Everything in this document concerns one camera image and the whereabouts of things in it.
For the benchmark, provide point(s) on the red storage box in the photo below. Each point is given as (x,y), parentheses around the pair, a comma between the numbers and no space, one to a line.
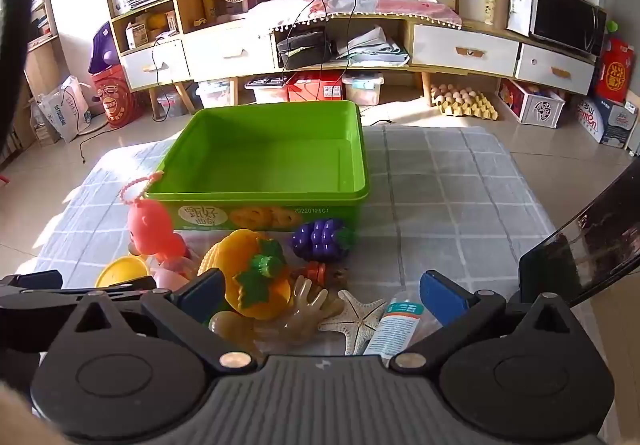
(315,86)

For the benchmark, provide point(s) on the black device box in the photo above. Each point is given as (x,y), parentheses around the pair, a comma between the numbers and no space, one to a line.
(302,50)

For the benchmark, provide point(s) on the blue white water carton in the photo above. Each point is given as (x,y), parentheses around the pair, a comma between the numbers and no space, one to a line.
(607,120)

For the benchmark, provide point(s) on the green ball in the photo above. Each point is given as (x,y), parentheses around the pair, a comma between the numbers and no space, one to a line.
(612,26)

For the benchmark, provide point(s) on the yellow egg tray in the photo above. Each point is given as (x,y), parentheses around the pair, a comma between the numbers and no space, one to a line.
(465,100)

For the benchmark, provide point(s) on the clear cotton swab jar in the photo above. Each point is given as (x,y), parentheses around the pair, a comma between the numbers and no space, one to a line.
(395,327)

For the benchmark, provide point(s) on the yellow plastic bowl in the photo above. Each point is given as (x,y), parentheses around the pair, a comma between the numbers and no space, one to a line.
(120,272)

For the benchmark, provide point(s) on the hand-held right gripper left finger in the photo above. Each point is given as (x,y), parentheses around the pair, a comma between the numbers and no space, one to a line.
(202,294)

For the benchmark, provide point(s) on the white wooden cabinet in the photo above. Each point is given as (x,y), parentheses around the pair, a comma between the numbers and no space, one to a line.
(225,50)

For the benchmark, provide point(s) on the pink lace cloth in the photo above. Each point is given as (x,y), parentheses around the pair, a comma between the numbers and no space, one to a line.
(390,5)

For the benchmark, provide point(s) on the purple bag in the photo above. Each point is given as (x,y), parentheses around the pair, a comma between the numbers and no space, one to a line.
(104,47)

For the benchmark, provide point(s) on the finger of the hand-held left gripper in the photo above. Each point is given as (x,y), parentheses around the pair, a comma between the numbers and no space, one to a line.
(35,279)
(135,284)

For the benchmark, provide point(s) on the red printed bag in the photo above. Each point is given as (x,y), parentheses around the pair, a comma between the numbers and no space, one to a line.
(112,97)

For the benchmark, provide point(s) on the brown rubber octopus toy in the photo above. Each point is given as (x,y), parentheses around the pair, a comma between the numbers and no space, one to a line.
(300,310)

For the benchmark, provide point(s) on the purple toy grapes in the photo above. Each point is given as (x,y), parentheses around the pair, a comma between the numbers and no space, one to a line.
(322,240)

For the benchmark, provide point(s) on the pale pink plastic toy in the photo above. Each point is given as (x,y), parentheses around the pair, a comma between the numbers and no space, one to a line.
(172,272)

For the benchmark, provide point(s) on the beige starfish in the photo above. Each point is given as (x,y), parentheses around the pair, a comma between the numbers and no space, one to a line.
(357,320)

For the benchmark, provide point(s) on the white red printed carton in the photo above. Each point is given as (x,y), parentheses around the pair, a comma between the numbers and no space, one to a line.
(532,102)

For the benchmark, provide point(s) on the red gift box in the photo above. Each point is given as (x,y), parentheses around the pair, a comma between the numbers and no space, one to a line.
(615,70)

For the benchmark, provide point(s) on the small clear storage box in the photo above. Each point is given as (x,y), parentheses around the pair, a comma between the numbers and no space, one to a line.
(171,104)

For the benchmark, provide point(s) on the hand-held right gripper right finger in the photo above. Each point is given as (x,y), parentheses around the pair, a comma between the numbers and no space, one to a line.
(442,296)

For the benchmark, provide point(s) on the white plastic bag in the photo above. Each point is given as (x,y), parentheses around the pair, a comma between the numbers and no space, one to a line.
(65,107)

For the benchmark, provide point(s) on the black microwave oven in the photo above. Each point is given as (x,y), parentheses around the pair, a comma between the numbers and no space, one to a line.
(567,20)

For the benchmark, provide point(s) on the small orange toy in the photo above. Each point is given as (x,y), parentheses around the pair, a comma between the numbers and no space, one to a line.
(314,271)

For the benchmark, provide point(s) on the grey checked cloth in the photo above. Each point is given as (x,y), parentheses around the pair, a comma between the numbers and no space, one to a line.
(450,195)

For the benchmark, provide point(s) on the yellow toy corn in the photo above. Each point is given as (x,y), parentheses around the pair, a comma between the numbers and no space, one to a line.
(209,261)

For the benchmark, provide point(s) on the green plastic box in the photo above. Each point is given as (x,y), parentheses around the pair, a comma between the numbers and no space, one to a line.
(265,165)

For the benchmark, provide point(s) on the orange toy pumpkin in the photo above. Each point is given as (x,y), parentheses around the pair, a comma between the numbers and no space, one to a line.
(260,275)

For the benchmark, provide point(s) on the stack of papers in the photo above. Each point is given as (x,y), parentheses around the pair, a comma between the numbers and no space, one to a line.
(372,47)

